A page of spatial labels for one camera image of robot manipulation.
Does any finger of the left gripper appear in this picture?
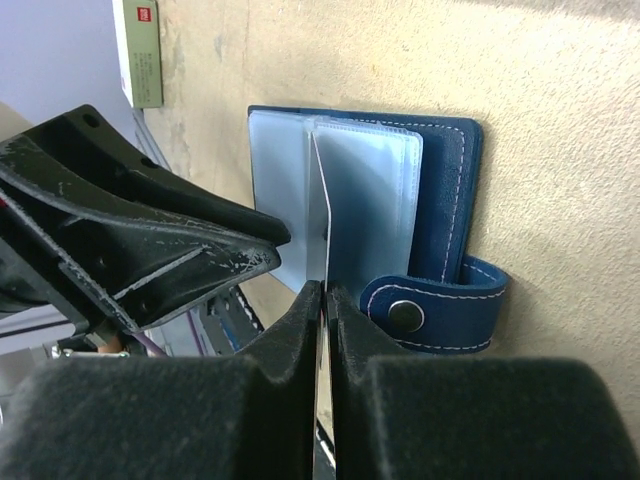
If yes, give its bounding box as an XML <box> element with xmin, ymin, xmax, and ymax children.
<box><xmin>1</xmin><ymin>105</ymin><xmax>291</xmax><ymax>334</ymax></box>

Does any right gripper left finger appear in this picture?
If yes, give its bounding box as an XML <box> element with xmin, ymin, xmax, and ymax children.
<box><xmin>1</xmin><ymin>281</ymin><xmax>320</xmax><ymax>479</ymax></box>

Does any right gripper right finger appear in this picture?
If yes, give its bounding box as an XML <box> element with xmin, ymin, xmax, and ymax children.
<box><xmin>325</xmin><ymin>284</ymin><xmax>639</xmax><ymax>479</ymax></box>

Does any blue leather card holder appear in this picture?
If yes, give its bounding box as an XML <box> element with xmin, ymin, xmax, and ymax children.
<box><xmin>248</xmin><ymin>105</ymin><xmax>509</xmax><ymax>355</ymax></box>

